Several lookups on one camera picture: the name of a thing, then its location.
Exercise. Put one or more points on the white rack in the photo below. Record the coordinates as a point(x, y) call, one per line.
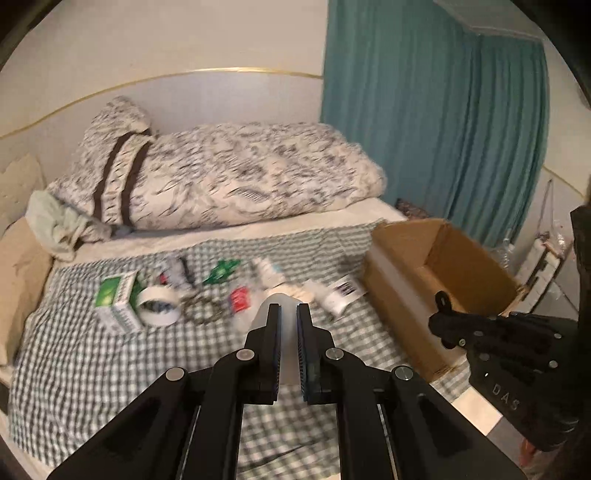
point(540, 263)

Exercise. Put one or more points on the floral pillow brown stripes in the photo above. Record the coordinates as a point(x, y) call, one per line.
point(99, 175)

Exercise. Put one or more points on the white tape roll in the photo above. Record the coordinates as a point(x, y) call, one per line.
point(171, 302)

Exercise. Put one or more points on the white bottle blue label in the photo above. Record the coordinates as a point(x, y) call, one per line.
point(267, 273)

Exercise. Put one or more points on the green checked bedsheet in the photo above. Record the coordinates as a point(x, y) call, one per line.
point(92, 369)

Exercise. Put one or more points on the white headboard gold trim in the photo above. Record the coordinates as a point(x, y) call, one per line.
point(207, 97)

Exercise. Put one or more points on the beige cushion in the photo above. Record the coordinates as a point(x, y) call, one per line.
point(21, 286)

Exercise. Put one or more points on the brown cardboard box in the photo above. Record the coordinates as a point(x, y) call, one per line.
point(406, 295)

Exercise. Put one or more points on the clear plastic bottle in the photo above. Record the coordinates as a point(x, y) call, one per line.
point(505, 253)

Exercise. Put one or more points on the teal curtain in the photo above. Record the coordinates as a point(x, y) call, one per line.
point(415, 115)

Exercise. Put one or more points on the floral duvet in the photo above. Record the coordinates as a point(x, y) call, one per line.
point(258, 175)

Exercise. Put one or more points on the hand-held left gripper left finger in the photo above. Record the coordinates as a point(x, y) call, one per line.
point(275, 341)

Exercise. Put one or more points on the white sachet dark print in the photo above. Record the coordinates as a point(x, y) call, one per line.
point(341, 295)

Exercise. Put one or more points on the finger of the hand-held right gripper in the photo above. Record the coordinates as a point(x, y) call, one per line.
point(489, 353)
point(508, 325)

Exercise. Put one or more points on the beige cardboard sheet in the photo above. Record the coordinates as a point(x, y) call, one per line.
point(21, 184)

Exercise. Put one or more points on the white tube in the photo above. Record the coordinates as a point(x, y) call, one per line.
point(315, 290)

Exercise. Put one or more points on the green packet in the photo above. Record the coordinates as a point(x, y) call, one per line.
point(219, 273)

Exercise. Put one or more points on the dark patterned cloth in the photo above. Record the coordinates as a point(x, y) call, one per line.
point(410, 208)

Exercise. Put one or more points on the white plastic bottle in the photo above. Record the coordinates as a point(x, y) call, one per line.
point(288, 332)

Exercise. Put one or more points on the red packet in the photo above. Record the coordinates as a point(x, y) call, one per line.
point(240, 299)

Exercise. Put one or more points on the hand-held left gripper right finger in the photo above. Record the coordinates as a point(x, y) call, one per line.
point(303, 350)

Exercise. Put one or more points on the white sachet red mark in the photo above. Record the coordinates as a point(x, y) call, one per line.
point(168, 272)

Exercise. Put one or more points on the green white carton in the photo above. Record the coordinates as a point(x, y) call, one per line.
point(117, 302)

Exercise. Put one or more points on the white mattress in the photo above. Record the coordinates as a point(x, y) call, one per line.
point(231, 234)

